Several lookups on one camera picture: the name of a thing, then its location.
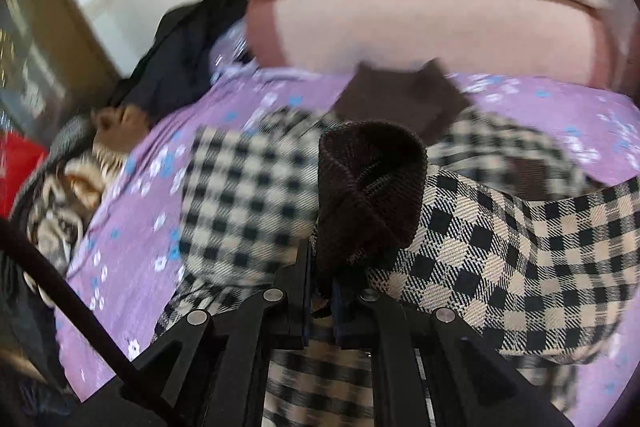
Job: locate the purple floral bedsheet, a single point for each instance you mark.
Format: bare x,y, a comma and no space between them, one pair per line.
130,227

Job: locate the brown and white patterned blanket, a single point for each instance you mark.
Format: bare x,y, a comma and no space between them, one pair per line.
60,202

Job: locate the black and beige checked coat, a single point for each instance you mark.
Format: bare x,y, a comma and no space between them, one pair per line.
475,247

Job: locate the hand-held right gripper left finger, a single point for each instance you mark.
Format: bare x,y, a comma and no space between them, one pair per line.
294,312

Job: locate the wooden wardrobe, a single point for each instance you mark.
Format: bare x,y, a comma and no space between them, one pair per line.
55,17

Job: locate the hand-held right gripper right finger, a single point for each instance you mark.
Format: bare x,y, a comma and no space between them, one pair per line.
350,324

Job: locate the person's blue clothing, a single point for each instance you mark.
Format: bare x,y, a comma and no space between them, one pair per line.
25,332

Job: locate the brown cloth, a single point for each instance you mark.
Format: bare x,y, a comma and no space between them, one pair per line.
120,124

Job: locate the red cloth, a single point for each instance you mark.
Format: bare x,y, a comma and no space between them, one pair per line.
17,172

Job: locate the dark navy garment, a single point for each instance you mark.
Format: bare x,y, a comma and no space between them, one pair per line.
180,47

